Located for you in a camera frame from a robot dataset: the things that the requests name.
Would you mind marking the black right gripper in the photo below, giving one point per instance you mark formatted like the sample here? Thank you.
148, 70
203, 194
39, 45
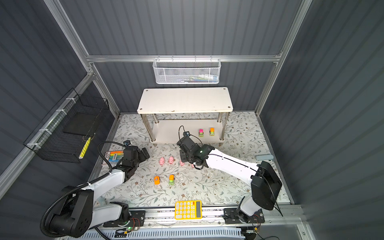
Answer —
182, 156

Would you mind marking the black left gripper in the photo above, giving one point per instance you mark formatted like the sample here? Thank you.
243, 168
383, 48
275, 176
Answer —
140, 155

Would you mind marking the green orange toy truck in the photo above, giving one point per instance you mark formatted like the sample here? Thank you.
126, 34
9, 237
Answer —
212, 131

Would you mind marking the green orange mixer truck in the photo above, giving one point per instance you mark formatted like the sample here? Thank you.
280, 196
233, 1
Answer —
171, 180

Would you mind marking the orange toy bulldozer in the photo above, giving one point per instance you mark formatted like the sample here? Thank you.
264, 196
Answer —
157, 180

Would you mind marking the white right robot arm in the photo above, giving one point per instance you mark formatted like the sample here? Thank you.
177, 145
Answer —
261, 178

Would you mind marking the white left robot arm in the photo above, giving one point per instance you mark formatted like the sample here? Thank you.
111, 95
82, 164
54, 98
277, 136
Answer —
75, 212

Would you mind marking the white two-tier shelf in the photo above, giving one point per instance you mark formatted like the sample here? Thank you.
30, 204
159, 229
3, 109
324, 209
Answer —
165, 112

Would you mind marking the colourful marker pack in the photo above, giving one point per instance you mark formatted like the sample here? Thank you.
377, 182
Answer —
114, 156

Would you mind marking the yellow green highlighter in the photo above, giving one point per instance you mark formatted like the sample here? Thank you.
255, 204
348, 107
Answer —
85, 148

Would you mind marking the yellow calculator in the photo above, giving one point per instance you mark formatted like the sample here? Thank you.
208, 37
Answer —
188, 210

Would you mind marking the pens in white basket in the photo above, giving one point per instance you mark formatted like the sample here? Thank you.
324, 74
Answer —
204, 79

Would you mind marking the light blue case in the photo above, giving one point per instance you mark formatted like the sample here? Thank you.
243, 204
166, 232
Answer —
265, 158

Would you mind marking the black wire wall basket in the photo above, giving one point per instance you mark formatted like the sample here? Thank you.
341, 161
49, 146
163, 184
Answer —
62, 137

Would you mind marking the white wire wall basket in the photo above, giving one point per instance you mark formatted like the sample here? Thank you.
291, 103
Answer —
168, 73

